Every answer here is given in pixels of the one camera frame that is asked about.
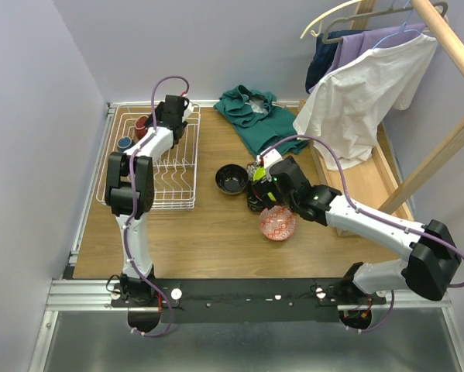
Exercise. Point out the white t-shirt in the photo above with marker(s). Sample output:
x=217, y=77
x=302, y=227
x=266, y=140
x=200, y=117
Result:
x=346, y=124

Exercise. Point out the blue white patterned bowl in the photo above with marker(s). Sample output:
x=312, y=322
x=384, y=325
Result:
x=277, y=223

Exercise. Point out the green round plate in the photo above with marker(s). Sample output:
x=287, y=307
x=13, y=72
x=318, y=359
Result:
x=259, y=175

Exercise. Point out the grey clothes hanger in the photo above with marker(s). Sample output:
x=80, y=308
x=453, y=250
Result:
x=357, y=21

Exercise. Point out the black square floral plate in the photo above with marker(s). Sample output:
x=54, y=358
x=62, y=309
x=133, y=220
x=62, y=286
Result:
x=251, y=201

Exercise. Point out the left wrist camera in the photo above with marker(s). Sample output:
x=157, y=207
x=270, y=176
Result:
x=191, y=111

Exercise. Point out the light blue clothes hanger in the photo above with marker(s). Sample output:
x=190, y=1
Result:
x=400, y=30

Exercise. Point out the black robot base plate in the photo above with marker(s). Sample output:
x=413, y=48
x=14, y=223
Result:
x=183, y=301

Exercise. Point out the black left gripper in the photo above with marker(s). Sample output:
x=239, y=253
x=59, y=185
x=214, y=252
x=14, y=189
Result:
x=173, y=107

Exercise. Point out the green hooded garment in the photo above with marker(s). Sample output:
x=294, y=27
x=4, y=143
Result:
x=256, y=118

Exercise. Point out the cream clothes hanger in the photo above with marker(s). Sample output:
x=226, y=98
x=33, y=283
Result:
x=316, y=26

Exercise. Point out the white wire dish rack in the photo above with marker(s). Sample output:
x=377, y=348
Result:
x=175, y=172

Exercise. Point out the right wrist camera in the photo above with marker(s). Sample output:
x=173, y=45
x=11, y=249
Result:
x=269, y=159

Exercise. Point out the red bowl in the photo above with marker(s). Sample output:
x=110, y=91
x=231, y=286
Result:
x=140, y=127

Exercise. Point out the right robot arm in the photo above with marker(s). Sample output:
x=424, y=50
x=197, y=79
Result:
x=426, y=262

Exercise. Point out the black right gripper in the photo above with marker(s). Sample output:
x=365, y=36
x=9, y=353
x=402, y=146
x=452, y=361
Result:
x=262, y=187

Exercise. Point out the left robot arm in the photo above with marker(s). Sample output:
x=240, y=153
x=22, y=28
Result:
x=129, y=192

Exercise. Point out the purple shirt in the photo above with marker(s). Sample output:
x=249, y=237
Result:
x=395, y=66

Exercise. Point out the beige ceramic bowl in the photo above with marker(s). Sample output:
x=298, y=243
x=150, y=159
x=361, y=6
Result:
x=231, y=179

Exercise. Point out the blue mug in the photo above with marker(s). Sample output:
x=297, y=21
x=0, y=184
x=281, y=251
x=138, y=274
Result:
x=125, y=143

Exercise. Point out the navy blue garment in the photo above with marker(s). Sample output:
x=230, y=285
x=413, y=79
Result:
x=331, y=56

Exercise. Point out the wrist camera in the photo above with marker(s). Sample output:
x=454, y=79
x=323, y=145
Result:
x=269, y=159
x=191, y=111

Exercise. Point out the wooden clothes rack frame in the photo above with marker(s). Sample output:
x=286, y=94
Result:
x=413, y=134

